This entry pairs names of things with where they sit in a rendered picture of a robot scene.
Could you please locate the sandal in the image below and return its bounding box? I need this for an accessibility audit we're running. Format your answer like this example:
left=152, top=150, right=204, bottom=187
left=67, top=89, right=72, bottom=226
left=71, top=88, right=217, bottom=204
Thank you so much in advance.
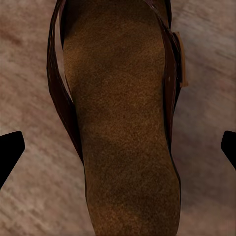
left=46, top=0, right=188, bottom=236

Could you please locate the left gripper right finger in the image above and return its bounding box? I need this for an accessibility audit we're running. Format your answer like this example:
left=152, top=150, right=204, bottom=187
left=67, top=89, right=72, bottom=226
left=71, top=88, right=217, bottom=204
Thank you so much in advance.
left=221, top=130, right=236, bottom=169

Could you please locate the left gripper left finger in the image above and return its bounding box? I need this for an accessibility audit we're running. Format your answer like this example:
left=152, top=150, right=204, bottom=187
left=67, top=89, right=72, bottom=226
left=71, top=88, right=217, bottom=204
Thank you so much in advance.
left=0, top=131, right=25, bottom=189

